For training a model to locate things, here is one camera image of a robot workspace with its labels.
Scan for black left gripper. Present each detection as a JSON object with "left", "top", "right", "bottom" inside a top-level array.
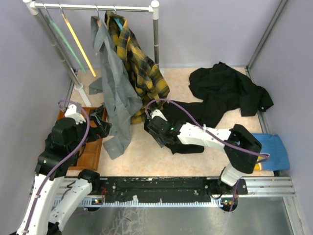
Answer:
[{"left": 69, "top": 112, "right": 112, "bottom": 153}]

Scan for black shirt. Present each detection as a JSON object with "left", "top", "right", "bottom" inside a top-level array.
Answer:
[
  {"left": 189, "top": 62, "right": 274, "bottom": 117},
  {"left": 161, "top": 100, "right": 225, "bottom": 155}
]

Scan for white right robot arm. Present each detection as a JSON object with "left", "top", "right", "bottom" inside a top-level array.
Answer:
[{"left": 144, "top": 116, "right": 262, "bottom": 194}]

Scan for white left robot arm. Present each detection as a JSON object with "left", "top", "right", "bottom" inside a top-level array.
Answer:
[{"left": 14, "top": 105, "right": 112, "bottom": 235}]

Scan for grey shirt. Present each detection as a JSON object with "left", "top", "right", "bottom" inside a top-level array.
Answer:
[{"left": 90, "top": 16, "right": 142, "bottom": 160}]

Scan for yellow plaid shirt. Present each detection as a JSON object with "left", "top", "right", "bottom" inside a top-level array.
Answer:
[{"left": 105, "top": 11, "right": 170, "bottom": 124}]

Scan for yellow hanger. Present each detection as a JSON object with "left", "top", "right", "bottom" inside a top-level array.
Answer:
[{"left": 62, "top": 13, "right": 96, "bottom": 77}]

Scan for green hanger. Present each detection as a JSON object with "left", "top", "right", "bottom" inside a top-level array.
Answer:
[{"left": 45, "top": 15, "right": 87, "bottom": 73}]

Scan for orange wooden tray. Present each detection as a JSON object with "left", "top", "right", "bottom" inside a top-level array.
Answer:
[{"left": 57, "top": 107, "right": 107, "bottom": 172}]

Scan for blue pikachu cloth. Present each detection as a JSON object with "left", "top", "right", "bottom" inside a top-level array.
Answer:
[{"left": 253, "top": 133, "right": 290, "bottom": 171}]

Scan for white clothes rack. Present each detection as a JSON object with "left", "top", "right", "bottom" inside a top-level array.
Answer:
[{"left": 22, "top": 0, "right": 165, "bottom": 107}]

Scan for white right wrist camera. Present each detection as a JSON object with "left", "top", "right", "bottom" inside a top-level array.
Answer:
[{"left": 149, "top": 109, "right": 168, "bottom": 121}]

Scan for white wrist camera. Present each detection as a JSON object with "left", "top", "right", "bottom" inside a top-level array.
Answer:
[
  {"left": 149, "top": 109, "right": 168, "bottom": 121},
  {"left": 65, "top": 104, "right": 86, "bottom": 124}
]

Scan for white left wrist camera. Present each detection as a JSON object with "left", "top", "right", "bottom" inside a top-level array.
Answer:
[{"left": 65, "top": 104, "right": 86, "bottom": 124}]

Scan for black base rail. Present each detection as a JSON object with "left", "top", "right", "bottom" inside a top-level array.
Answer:
[{"left": 78, "top": 176, "right": 248, "bottom": 203}]

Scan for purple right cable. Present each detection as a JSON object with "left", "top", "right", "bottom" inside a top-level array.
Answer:
[{"left": 145, "top": 98, "right": 270, "bottom": 160}]

